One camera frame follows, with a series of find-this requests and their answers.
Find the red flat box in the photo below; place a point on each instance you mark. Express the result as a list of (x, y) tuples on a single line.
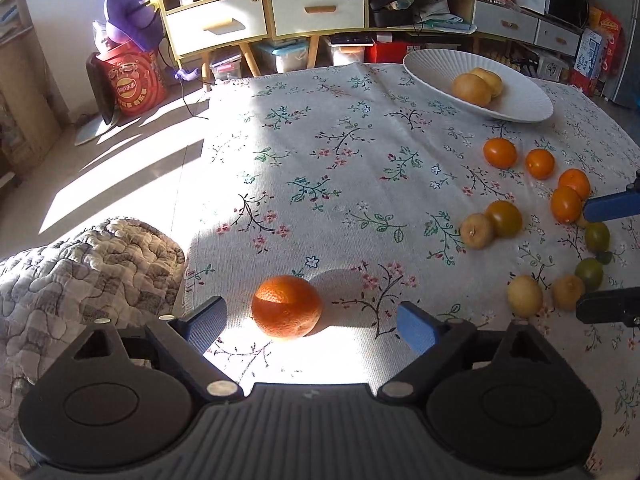
[(387, 51)]

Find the red orange carton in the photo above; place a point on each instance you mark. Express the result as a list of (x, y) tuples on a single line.
[(607, 25)]

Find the floral tablecloth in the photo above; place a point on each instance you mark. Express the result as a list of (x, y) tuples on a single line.
[(350, 185)]

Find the black standing panel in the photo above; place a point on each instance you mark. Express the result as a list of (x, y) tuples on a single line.
[(99, 90)]

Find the white low cabinet drawer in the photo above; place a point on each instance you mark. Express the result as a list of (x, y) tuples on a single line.
[(505, 22), (557, 37)]

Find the purple plush toy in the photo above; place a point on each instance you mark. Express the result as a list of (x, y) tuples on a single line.
[(127, 10)]

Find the low wooden cabinet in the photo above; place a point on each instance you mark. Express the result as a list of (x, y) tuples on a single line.
[(467, 15)]

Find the smooth orange citrus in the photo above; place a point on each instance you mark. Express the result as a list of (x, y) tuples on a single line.
[(565, 206), (540, 163), (499, 152)]

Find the large textured mandarin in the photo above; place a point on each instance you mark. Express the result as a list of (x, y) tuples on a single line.
[(286, 306)]

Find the large yellow pear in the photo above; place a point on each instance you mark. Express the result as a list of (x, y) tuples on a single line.
[(493, 81), (471, 90)]

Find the olive orange citrus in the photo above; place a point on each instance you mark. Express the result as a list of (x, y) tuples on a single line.
[(505, 218)]

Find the small tan fruit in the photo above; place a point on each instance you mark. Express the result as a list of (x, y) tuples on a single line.
[(476, 232), (567, 291)]

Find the small pale yellow fruit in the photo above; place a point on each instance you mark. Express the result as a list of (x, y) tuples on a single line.
[(525, 296)]

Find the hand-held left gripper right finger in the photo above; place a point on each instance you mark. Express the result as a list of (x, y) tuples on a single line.
[(417, 326)]

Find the green citrus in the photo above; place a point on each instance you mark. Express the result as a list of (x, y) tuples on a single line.
[(589, 273), (597, 236)]

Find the white ribbed oval plate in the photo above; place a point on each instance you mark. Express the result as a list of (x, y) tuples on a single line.
[(520, 105)]

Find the textured orange mandarin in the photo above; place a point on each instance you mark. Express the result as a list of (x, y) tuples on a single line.
[(575, 180)]

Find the blue white carton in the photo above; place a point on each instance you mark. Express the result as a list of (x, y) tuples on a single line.
[(592, 57)]

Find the black bag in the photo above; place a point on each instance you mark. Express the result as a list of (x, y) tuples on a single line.
[(392, 16)]

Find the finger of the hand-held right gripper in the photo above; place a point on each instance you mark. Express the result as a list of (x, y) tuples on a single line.
[(610, 207), (607, 305)]

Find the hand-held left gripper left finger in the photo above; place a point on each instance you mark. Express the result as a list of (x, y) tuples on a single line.
[(207, 321)]

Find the quilted grey cushion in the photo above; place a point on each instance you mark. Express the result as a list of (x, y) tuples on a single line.
[(75, 270)]

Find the black microwave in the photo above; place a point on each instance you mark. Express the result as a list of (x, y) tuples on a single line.
[(565, 2)]

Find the clear storage box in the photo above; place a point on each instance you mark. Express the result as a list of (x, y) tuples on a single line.
[(227, 66), (287, 56), (347, 54)]

